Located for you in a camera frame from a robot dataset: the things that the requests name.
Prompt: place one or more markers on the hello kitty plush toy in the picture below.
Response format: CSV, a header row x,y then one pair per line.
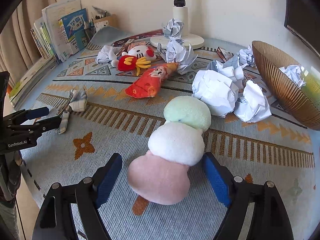
x,y
137,58

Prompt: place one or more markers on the flat lying books stack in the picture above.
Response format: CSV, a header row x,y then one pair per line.
x,y
30,79

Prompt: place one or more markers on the crumpled paper centre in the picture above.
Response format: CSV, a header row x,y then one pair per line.
x,y
177,53

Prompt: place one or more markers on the red printed plush pillow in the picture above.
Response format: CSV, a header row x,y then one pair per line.
x,y
149,84

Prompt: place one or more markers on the dark red long box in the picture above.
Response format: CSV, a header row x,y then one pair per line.
x,y
158,32

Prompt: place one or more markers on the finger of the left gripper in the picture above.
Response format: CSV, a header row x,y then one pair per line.
x,y
23,115
45,125

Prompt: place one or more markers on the paper ball large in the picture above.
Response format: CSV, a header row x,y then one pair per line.
x,y
217,91

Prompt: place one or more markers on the crumpled paper near kitty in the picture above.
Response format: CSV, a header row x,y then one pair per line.
x,y
107,54

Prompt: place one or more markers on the beige curtain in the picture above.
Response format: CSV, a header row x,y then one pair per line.
x,y
18,49

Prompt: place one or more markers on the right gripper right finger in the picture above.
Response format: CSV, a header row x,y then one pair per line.
x,y
269,220

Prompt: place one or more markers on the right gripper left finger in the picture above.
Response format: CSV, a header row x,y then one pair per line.
x,y
55,218

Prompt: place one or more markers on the plaid fabric bow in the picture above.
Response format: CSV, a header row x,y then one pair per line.
x,y
76,102

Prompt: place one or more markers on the crumpled paper on lamp base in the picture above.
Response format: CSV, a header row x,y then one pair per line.
x,y
173,29

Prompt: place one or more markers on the patterned blue woven mat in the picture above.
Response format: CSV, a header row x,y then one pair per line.
x,y
279,149

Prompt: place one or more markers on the black mesh pen holder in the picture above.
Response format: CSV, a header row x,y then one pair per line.
x,y
89,32

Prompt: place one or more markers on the white desk lamp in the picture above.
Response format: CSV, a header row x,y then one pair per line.
x,y
180,12

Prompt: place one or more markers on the standing books stack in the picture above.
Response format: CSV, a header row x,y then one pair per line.
x,y
60,30

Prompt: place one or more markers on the black monitor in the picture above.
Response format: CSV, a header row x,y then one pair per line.
x,y
302,19

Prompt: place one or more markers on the brown cardboard organizer box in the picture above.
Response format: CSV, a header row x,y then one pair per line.
x,y
108,21

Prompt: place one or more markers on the printed long carton box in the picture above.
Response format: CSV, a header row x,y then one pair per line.
x,y
224,54

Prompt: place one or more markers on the brown ribbed glass bowl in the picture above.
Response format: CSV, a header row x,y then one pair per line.
x,y
302,103

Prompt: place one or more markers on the crumpled paper by bowl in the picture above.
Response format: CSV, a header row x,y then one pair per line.
x,y
246,57

